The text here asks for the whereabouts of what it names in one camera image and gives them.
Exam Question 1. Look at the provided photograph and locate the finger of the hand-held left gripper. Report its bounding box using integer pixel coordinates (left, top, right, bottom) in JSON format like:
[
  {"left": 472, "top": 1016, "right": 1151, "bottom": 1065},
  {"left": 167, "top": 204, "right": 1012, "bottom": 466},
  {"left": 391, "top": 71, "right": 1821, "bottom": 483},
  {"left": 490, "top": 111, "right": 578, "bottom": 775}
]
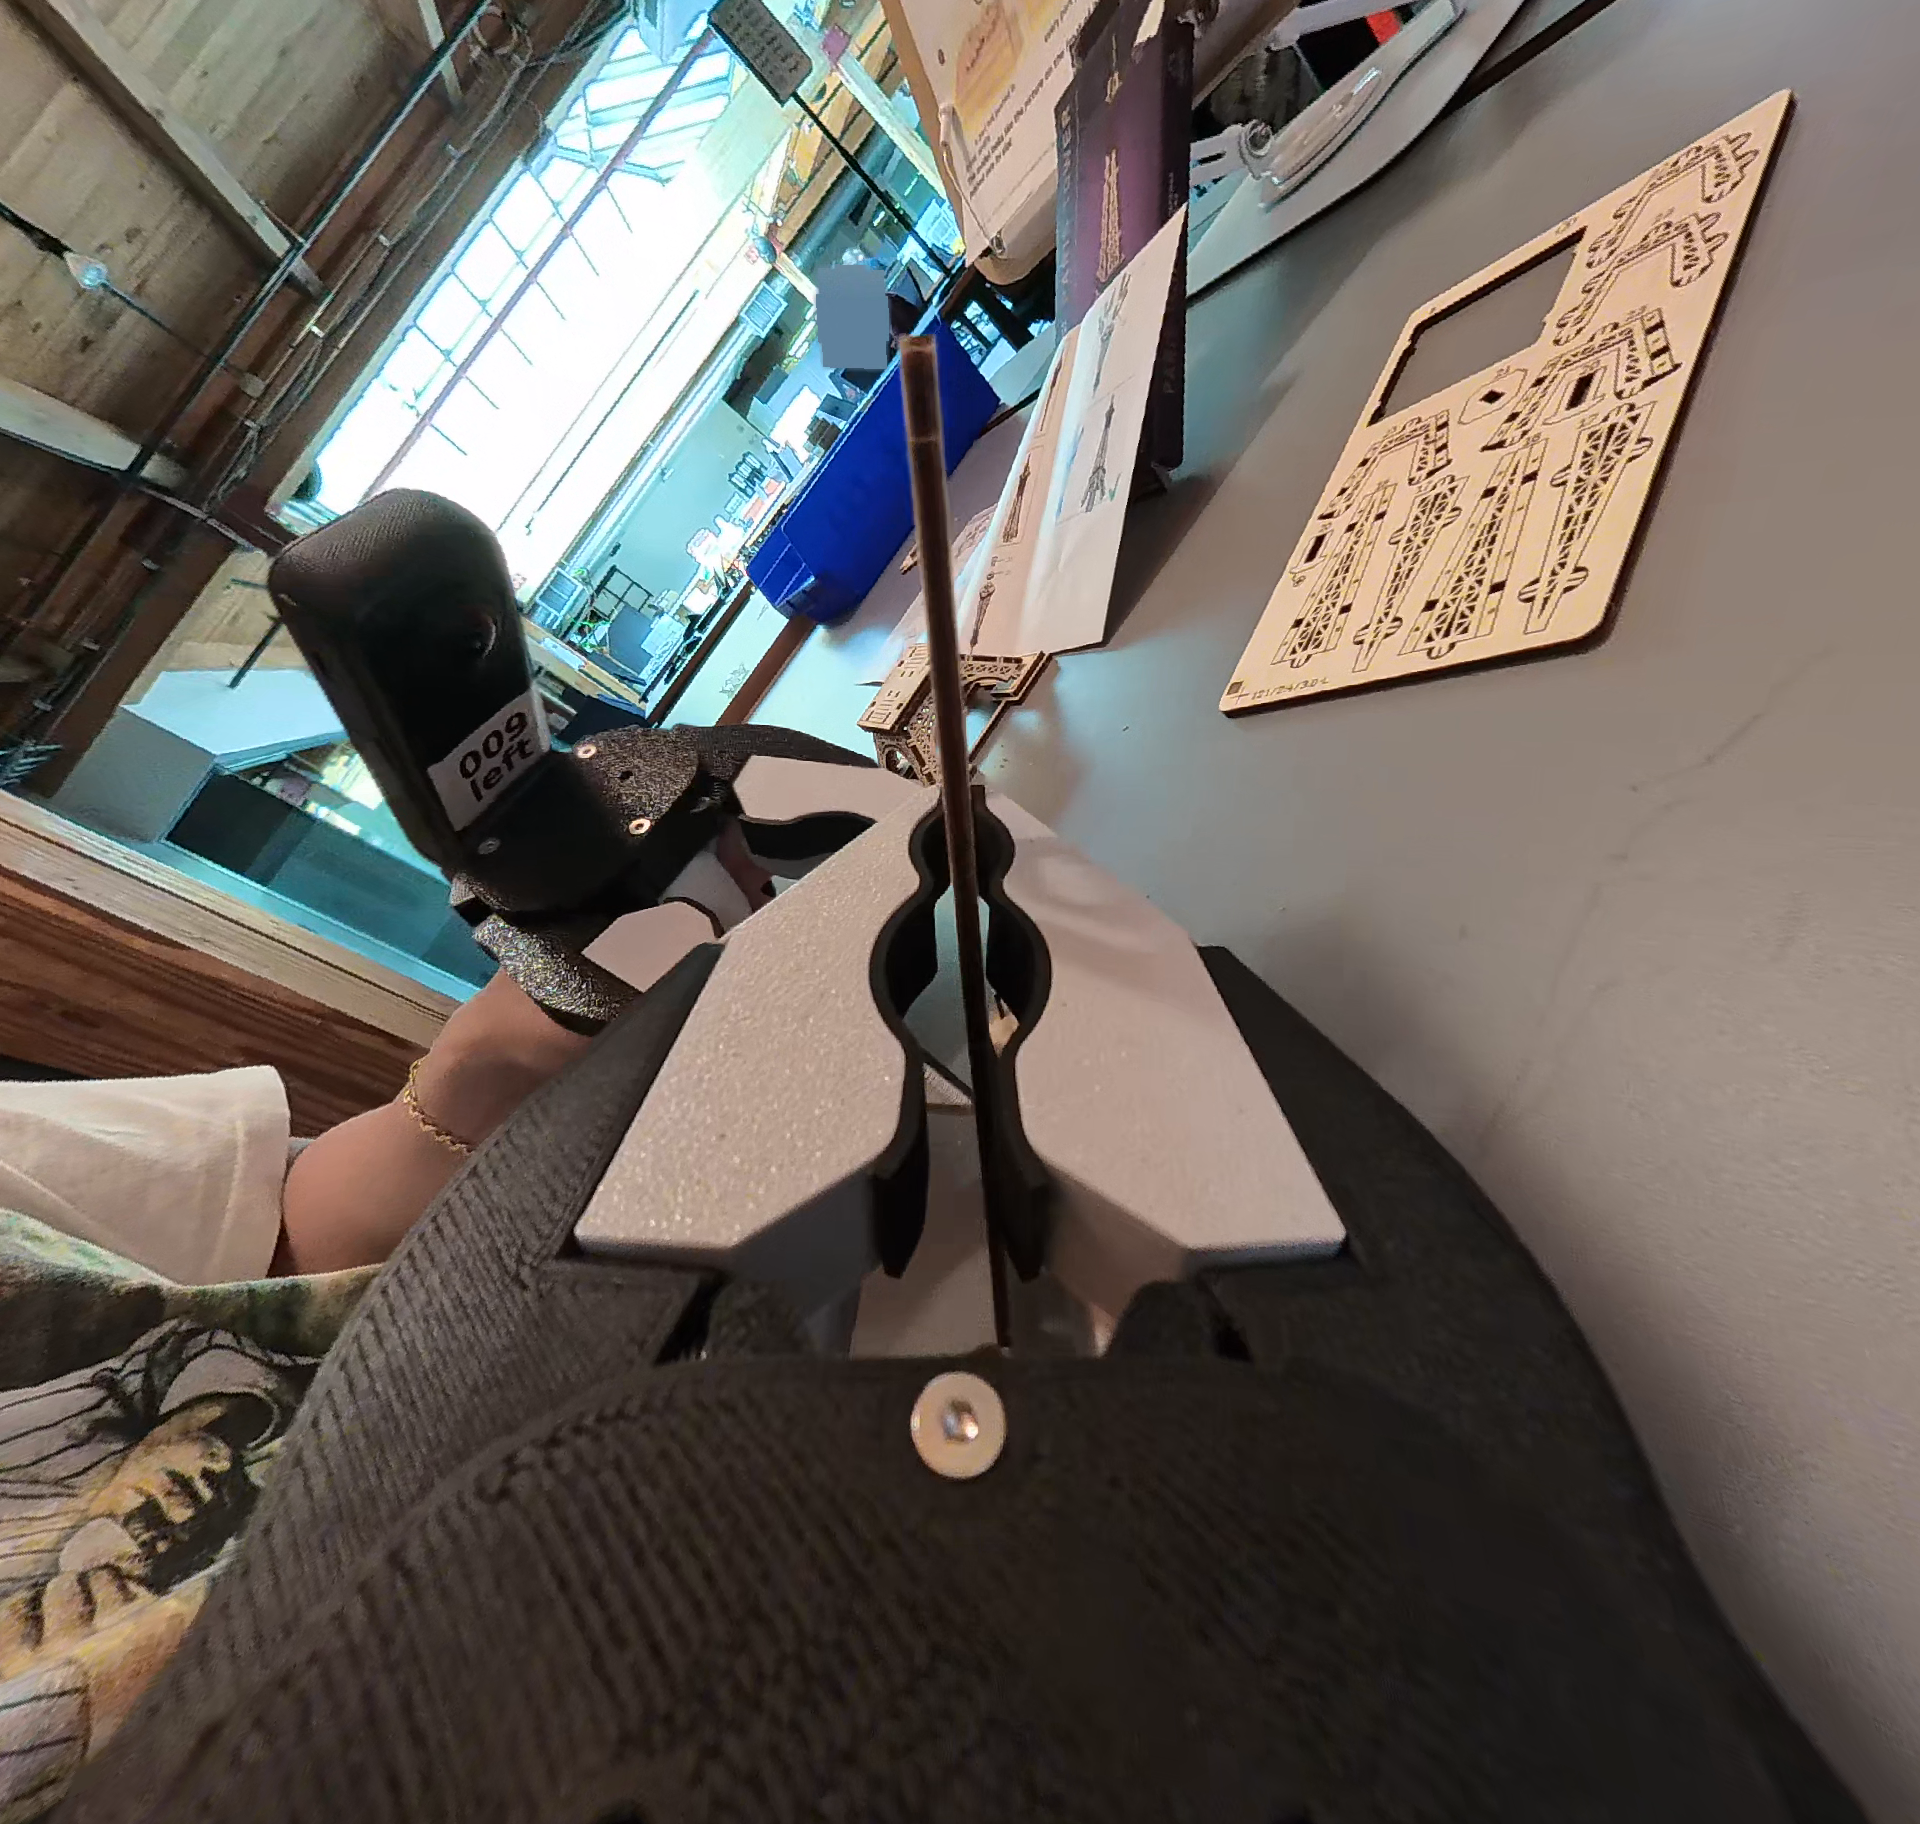
[
  {"left": 733, "top": 751, "right": 946, "bottom": 880},
  {"left": 577, "top": 885, "right": 728, "bottom": 993}
]

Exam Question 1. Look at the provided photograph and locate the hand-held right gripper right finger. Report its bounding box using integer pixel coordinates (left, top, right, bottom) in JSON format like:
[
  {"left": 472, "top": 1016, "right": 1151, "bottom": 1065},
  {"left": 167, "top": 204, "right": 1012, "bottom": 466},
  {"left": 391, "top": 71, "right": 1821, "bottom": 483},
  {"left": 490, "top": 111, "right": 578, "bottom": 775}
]
[{"left": 966, "top": 786, "right": 1351, "bottom": 1283}]

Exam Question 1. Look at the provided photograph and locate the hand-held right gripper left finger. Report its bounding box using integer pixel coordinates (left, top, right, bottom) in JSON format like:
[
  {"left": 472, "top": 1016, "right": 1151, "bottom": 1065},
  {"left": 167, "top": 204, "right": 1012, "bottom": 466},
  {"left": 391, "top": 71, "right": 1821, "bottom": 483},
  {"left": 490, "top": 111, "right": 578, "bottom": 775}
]
[{"left": 572, "top": 802, "right": 947, "bottom": 1278}]

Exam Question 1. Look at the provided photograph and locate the wooden puzzle sheet with arcs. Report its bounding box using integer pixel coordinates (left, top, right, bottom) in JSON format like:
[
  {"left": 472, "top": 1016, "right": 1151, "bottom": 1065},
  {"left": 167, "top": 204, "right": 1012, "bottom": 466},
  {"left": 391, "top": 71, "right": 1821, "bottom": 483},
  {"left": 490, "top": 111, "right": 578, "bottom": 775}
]
[{"left": 901, "top": 332, "right": 1015, "bottom": 1352}]

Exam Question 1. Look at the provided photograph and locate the person's left forearm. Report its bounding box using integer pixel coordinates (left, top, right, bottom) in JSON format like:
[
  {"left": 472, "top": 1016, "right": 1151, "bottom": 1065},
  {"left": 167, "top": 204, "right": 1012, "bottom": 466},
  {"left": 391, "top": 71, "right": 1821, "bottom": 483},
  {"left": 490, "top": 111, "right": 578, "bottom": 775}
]
[{"left": 276, "top": 1089, "right": 497, "bottom": 1278}]

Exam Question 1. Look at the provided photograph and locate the person's left hand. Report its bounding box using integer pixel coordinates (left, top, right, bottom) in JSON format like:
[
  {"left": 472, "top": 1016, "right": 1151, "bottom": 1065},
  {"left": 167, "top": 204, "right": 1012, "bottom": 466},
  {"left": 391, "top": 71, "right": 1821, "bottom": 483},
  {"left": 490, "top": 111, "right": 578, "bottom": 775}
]
[{"left": 424, "top": 976, "right": 633, "bottom": 1149}]

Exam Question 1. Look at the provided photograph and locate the wooden tower base model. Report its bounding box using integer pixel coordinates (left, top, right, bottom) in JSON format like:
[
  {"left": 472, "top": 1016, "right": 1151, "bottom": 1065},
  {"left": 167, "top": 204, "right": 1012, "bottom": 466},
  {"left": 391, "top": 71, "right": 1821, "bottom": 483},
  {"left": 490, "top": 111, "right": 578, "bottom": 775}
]
[{"left": 858, "top": 639, "right": 1054, "bottom": 790}]

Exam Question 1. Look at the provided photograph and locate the large blue storage bin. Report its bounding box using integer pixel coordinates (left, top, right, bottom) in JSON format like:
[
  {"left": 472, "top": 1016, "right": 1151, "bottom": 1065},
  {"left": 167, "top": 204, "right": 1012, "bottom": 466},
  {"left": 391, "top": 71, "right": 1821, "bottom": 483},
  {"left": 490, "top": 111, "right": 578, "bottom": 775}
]
[{"left": 749, "top": 353, "right": 1006, "bottom": 627}]

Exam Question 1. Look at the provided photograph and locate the folded paper instruction sheet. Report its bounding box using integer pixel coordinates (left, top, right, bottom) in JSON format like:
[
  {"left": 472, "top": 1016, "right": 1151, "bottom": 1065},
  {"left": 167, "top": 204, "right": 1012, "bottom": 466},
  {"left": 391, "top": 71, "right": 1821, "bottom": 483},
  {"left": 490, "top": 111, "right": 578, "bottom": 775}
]
[{"left": 901, "top": 204, "right": 1190, "bottom": 655}]

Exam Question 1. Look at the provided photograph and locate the wooden ledge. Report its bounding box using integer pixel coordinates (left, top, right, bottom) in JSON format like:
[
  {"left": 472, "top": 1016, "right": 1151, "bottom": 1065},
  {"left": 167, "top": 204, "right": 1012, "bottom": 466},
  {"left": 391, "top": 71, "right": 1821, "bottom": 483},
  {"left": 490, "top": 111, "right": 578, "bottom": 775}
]
[{"left": 0, "top": 788, "right": 467, "bottom": 1143}]

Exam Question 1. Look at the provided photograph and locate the wooden sheet with tower parts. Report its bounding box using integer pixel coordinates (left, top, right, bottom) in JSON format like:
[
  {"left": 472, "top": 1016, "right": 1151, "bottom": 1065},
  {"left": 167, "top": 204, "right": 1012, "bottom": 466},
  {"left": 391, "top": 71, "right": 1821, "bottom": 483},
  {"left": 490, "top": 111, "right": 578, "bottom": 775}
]
[{"left": 1218, "top": 88, "right": 1799, "bottom": 719}]

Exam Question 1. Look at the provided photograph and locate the purple puzzle box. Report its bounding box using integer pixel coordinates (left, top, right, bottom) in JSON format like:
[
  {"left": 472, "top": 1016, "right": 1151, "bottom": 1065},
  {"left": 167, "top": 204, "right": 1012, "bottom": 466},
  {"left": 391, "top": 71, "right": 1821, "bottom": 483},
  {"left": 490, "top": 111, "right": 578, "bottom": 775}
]
[{"left": 1051, "top": 0, "right": 1203, "bottom": 498}]

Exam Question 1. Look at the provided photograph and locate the instruction poster board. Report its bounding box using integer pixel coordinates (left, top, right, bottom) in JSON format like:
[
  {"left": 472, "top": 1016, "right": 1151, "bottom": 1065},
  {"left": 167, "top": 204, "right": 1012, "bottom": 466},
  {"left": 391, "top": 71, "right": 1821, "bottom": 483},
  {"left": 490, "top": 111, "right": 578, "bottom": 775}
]
[{"left": 856, "top": 0, "right": 1278, "bottom": 281}]

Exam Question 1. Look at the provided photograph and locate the white articulated stand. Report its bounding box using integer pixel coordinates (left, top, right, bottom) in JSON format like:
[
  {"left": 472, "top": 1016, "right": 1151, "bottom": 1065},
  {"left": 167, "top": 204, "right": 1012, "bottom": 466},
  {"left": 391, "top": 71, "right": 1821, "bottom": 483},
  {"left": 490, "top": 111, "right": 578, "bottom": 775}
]
[{"left": 1191, "top": 0, "right": 1493, "bottom": 206}]

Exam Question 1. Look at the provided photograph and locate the white flat board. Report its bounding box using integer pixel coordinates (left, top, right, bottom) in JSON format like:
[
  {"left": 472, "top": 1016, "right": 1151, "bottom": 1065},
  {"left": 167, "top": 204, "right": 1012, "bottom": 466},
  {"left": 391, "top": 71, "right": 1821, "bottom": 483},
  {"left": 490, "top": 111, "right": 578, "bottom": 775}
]
[{"left": 1186, "top": 0, "right": 1600, "bottom": 300}]

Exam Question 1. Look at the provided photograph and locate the gold chain bracelet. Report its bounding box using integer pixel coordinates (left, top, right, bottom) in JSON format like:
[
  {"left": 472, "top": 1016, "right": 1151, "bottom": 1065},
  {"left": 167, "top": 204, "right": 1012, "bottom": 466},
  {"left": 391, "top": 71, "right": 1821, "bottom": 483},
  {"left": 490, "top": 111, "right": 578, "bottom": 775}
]
[{"left": 400, "top": 1057, "right": 481, "bottom": 1157}]

